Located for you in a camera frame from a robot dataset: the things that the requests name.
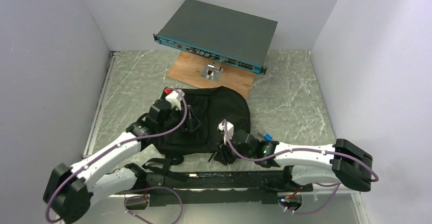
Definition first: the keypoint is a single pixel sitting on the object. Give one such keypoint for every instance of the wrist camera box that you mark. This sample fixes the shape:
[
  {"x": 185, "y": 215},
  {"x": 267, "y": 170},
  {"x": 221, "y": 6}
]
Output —
[
  {"x": 174, "y": 97},
  {"x": 227, "y": 129}
]

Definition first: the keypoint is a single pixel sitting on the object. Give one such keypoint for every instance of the blue grey network switch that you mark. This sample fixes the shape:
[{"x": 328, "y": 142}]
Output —
[{"x": 220, "y": 34}]

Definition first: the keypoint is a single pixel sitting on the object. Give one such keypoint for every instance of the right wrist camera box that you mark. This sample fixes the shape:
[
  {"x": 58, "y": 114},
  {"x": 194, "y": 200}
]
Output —
[{"x": 227, "y": 129}]

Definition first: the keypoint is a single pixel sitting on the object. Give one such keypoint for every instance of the black student backpack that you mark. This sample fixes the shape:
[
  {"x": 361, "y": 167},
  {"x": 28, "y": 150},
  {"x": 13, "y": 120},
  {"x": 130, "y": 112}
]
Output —
[{"x": 206, "y": 109}]

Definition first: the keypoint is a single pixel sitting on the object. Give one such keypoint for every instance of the small blue capped bottle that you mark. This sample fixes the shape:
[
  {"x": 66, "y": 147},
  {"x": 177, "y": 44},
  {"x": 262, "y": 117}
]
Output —
[{"x": 265, "y": 135}]

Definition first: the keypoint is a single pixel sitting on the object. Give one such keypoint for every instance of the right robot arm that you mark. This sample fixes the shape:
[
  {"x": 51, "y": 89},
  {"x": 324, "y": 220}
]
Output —
[{"x": 341, "y": 162}]

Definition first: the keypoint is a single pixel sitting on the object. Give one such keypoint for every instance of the metal stand bracket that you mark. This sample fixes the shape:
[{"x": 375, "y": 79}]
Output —
[{"x": 213, "y": 71}]

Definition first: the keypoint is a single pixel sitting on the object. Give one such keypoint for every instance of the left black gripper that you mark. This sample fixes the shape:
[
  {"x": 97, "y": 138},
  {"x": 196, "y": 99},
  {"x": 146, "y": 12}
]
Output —
[{"x": 179, "y": 113}]

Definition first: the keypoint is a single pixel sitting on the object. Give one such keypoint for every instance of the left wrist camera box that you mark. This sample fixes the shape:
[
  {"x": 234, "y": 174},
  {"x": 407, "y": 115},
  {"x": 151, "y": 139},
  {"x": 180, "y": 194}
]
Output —
[{"x": 174, "y": 97}]

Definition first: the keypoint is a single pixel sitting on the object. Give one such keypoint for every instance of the wooden base board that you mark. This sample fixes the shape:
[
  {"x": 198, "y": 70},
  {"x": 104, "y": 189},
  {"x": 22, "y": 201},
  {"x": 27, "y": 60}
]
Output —
[{"x": 200, "y": 72}]

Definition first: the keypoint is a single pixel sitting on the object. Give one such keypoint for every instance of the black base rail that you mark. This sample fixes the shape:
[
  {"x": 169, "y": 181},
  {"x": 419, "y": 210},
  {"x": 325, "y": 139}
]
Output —
[{"x": 218, "y": 187}]

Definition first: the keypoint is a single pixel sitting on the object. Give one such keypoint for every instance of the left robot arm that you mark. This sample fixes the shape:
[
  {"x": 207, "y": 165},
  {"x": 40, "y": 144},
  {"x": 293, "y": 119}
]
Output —
[{"x": 72, "y": 190}]

